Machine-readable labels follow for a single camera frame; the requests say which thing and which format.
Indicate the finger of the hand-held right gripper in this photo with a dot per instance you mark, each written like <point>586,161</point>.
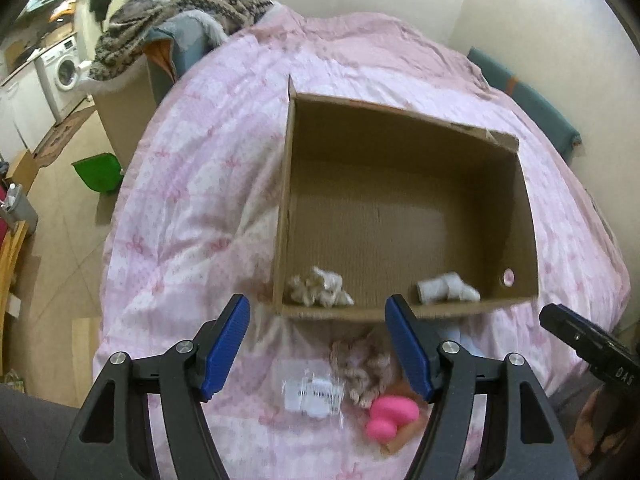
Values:
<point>567,325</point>

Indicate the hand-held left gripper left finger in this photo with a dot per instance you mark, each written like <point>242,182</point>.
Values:
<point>227,347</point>

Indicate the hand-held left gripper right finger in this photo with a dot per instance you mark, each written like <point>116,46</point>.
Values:
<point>407,347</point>

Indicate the beige knitted sock bundle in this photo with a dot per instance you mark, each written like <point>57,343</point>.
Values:
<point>362,365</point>

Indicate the tan soft item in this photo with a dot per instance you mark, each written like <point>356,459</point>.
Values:
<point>400,442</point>

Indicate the person's right hand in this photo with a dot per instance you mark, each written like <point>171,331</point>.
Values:
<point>592,425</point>

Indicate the white rolled sock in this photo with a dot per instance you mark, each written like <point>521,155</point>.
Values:
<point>446,287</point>

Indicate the pink rubber toy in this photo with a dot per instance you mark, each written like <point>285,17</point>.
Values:
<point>387,417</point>

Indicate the clear plastic bag white label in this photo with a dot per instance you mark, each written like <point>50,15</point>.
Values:
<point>312,392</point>

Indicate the white fluffy sock bundle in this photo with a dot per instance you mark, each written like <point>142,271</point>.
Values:
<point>320,287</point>

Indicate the pink floral blanket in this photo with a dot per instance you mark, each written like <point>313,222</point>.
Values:
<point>215,185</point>

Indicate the person's grey pants leg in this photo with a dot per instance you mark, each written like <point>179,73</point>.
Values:
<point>35,435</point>

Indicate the green dustpan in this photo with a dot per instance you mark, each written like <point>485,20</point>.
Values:
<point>97,171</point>

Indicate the teal headboard cushion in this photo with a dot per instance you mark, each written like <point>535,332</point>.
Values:
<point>522,102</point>

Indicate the grey plastic bin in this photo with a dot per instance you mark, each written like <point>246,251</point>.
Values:
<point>20,210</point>

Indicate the tall beige cardboard box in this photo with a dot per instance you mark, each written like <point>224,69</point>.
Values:
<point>127,110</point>

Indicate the brown door mat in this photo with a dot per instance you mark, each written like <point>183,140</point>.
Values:
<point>60,132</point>

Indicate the white kitchen counter cabinet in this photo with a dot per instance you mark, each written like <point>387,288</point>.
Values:
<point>17,110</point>

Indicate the white washing machine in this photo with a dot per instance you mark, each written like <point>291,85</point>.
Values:
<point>60,72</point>

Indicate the pile of knitted clothes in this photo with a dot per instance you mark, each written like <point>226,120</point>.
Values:
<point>175,10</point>

